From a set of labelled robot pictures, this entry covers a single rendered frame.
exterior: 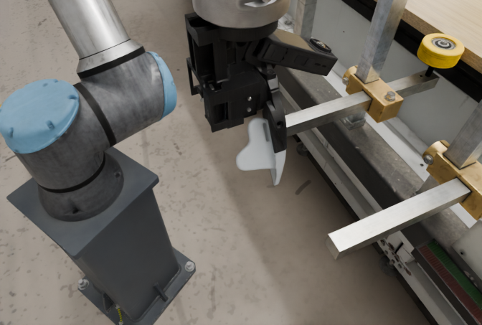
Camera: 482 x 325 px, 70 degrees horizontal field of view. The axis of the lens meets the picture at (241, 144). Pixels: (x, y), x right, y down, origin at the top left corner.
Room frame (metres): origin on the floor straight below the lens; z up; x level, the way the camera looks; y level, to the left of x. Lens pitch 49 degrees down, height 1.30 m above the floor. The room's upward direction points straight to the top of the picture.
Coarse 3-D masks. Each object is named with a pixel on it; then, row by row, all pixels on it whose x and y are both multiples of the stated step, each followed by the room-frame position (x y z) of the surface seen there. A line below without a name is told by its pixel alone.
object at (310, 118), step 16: (400, 80) 0.60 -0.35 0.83; (416, 80) 0.60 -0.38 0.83; (432, 80) 0.60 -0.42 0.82; (352, 96) 0.55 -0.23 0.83; (368, 96) 0.55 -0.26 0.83; (304, 112) 0.50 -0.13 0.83; (320, 112) 0.50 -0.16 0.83; (336, 112) 0.50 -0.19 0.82; (352, 112) 0.52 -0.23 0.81; (288, 128) 0.46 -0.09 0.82; (304, 128) 0.47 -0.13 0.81
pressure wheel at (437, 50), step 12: (432, 36) 0.64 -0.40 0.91; (444, 36) 0.64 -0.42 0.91; (420, 48) 0.62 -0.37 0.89; (432, 48) 0.60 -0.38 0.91; (444, 48) 0.60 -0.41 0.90; (456, 48) 0.60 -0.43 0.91; (432, 60) 0.59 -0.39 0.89; (444, 60) 0.58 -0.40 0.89; (456, 60) 0.58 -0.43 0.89; (432, 72) 0.61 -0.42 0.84
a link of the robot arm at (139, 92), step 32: (64, 0) 0.63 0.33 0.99; (96, 0) 0.64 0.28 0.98; (96, 32) 0.61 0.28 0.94; (96, 64) 0.56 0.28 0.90; (128, 64) 0.58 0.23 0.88; (160, 64) 0.62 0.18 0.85; (96, 96) 0.52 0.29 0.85; (128, 96) 0.54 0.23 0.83; (160, 96) 0.57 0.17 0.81; (128, 128) 0.51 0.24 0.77
